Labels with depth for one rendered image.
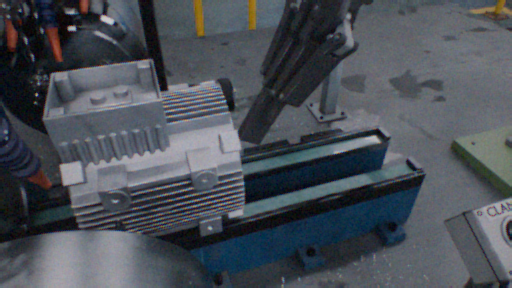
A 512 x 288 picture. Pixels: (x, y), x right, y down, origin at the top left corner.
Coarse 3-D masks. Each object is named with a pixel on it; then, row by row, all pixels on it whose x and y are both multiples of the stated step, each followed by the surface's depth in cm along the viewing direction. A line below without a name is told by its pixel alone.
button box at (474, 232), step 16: (480, 208) 38; (496, 208) 38; (448, 224) 41; (464, 224) 39; (480, 224) 37; (496, 224) 37; (464, 240) 39; (480, 240) 37; (496, 240) 36; (464, 256) 40; (480, 256) 38; (496, 256) 36; (480, 272) 38; (496, 272) 36
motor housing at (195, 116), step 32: (192, 96) 49; (192, 128) 46; (224, 128) 47; (128, 160) 44; (160, 160) 45; (224, 160) 47; (96, 192) 43; (160, 192) 44; (192, 192) 45; (224, 192) 47; (96, 224) 43; (128, 224) 45; (160, 224) 47; (192, 224) 49
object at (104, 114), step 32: (128, 64) 47; (64, 96) 46; (96, 96) 43; (128, 96) 45; (160, 96) 41; (64, 128) 39; (96, 128) 41; (128, 128) 42; (160, 128) 43; (64, 160) 42; (96, 160) 43
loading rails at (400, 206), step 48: (288, 144) 69; (336, 144) 70; (384, 144) 71; (288, 192) 71; (336, 192) 60; (384, 192) 63; (192, 240) 54; (240, 240) 58; (288, 240) 62; (336, 240) 67; (384, 240) 67
